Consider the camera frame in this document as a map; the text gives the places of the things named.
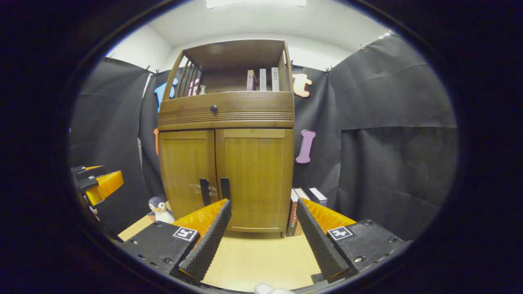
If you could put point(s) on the wooden cabinet door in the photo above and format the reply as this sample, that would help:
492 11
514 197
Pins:
184 171
257 171

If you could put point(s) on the black backdrop cloth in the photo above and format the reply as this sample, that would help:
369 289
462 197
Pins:
388 143

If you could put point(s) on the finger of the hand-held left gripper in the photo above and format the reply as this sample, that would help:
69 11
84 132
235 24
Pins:
92 172
108 183

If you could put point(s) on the dark red book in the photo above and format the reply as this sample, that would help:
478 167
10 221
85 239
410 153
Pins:
291 216

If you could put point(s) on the cream book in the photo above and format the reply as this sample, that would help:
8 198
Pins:
301 193

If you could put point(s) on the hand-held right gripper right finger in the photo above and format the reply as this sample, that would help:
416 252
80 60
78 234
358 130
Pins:
318 245

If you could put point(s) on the penguin plush toy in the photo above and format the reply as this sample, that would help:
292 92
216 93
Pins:
160 212

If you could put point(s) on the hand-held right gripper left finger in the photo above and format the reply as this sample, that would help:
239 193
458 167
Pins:
208 245

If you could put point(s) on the wooden drawer with black knob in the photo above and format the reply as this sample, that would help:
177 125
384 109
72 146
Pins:
253 107

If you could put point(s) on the long ceiling light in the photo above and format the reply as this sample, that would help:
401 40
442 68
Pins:
253 3

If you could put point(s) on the wooden double-door shoe cabinet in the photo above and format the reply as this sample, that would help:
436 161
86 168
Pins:
233 53

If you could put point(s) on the small ceiling light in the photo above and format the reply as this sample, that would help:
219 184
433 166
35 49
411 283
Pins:
386 35

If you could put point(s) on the navy book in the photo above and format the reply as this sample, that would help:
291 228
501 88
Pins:
318 197

